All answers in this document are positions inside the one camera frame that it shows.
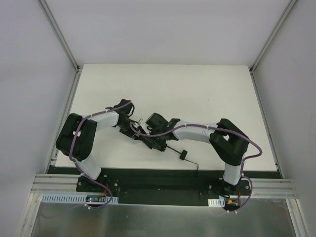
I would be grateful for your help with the black folding umbrella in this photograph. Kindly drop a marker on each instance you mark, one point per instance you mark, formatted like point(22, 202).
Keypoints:
point(136, 131)

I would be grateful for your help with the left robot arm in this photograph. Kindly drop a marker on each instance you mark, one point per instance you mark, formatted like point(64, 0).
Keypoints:
point(76, 138)

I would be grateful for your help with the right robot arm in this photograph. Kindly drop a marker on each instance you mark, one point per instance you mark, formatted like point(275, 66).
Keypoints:
point(228, 141)

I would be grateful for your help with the left aluminium frame post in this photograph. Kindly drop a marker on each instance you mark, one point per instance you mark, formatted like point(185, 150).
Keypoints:
point(58, 33)

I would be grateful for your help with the aluminium frame post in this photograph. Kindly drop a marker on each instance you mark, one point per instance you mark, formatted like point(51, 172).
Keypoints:
point(58, 33)
point(273, 34)

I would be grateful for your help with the right white cable duct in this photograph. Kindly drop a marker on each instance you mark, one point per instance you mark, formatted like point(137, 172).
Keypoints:
point(216, 202)

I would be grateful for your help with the white cable duct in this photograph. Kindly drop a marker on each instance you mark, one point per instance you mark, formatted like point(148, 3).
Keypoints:
point(78, 199)
point(216, 202)

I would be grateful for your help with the right aluminium frame post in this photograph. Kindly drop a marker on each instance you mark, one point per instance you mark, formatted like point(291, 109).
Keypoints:
point(273, 34)

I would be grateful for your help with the aluminium cross rail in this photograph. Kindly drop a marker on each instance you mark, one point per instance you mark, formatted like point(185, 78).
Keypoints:
point(66, 184)

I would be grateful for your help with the left white cable duct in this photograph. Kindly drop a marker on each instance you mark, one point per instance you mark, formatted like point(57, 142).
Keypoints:
point(78, 199)

